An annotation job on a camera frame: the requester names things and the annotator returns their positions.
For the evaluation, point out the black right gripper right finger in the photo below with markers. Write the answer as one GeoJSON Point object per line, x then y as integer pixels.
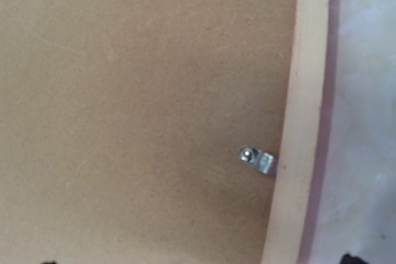
{"type": "Point", "coordinates": [350, 259]}

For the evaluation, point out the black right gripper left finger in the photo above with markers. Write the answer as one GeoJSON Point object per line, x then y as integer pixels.
{"type": "Point", "coordinates": [50, 262]}

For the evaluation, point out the brown backing board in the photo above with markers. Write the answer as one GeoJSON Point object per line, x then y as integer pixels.
{"type": "Point", "coordinates": [121, 124]}

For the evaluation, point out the pink wooden picture frame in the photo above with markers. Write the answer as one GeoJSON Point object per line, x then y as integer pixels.
{"type": "Point", "coordinates": [296, 185]}

